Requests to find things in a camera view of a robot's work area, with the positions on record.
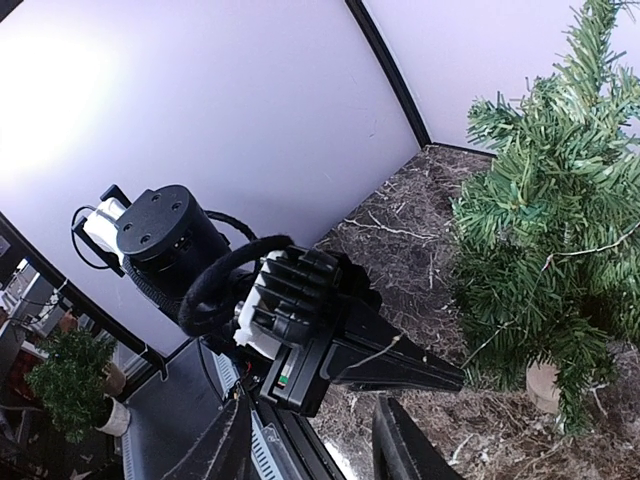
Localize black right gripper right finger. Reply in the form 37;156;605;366
372;396;463;480

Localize fairy light string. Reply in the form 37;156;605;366
349;224;640;371

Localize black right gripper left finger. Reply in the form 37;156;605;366
164;394;250;480

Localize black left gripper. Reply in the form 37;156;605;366
257;298;465;417

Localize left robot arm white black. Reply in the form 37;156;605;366
71;185;464;417

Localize left black frame post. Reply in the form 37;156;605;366
344;0;432;148

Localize small green christmas tree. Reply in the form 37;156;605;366
452;1;639;434

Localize grey slotted cable duct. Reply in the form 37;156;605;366
212;352;286;480

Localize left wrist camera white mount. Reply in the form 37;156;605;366
232;244;344;359

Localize background potted green plant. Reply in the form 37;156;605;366
25;329;131;443

